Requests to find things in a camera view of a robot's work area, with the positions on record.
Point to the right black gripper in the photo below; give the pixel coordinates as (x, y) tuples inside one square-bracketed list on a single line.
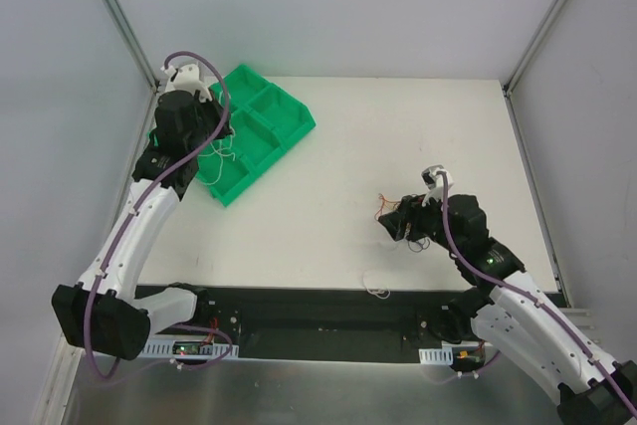
[(405, 219)]

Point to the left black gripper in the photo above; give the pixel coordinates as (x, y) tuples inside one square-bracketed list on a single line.
[(215, 113)]

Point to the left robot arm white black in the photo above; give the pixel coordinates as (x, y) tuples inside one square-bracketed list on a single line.
[(101, 312)]

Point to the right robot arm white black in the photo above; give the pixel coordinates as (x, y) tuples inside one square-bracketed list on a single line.
[(505, 307)]

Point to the green compartment tray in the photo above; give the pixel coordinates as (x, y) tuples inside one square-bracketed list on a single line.
[(267, 122)]

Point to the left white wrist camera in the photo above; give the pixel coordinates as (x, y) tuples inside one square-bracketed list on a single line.
[(187, 78)]

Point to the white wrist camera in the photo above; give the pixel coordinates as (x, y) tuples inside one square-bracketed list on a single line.
[(187, 78), (437, 179)]

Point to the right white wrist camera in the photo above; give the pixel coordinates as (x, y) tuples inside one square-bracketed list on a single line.
[(437, 179)]

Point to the right white cable duct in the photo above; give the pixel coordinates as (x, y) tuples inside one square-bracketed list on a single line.
[(436, 356)]

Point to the white cable duct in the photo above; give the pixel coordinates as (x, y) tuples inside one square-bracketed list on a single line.
[(197, 350), (436, 356)]

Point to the left aluminium frame post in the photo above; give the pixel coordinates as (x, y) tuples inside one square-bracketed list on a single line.
[(130, 40)]

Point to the aluminium frame post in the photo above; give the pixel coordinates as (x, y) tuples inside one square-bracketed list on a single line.
[(130, 40), (539, 35)]

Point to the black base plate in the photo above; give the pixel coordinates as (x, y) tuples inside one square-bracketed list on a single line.
[(334, 325)]

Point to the right aluminium frame post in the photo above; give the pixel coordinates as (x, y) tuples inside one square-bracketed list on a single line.
[(539, 35)]

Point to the aluminium frame rail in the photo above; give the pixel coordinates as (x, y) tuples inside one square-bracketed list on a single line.
[(581, 318)]

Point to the left white cable duct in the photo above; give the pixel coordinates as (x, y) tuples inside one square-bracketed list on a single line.
[(197, 350)]

